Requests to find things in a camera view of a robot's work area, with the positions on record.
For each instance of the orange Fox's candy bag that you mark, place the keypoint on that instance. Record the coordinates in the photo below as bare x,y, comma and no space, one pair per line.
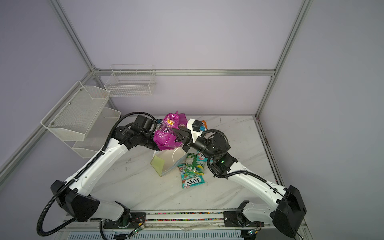
204,124

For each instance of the magenta snack bag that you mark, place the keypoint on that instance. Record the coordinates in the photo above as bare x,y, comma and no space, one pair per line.
165,137

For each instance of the teal Fox's candy bag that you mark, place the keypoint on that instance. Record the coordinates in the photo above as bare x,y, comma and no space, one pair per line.
201,160
190,179

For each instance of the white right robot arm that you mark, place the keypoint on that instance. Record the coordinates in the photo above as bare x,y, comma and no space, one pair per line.
285,206

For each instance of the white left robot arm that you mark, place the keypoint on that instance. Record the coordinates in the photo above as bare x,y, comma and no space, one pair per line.
77,200

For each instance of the green candy bag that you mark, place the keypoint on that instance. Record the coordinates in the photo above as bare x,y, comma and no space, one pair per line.
191,164

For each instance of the white wire basket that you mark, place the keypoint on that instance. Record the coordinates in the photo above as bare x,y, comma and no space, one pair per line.
131,80

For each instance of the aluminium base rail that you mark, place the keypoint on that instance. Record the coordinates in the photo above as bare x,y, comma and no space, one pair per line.
172,225

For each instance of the floral paper gift bag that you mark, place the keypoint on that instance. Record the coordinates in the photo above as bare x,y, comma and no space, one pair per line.
164,161

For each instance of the white mesh two-tier shelf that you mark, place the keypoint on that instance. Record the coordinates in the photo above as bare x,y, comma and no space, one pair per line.
82,120

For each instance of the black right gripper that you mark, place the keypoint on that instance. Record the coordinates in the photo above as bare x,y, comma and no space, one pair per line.
184,134

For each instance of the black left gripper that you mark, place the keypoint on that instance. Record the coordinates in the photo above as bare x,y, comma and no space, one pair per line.
156,148

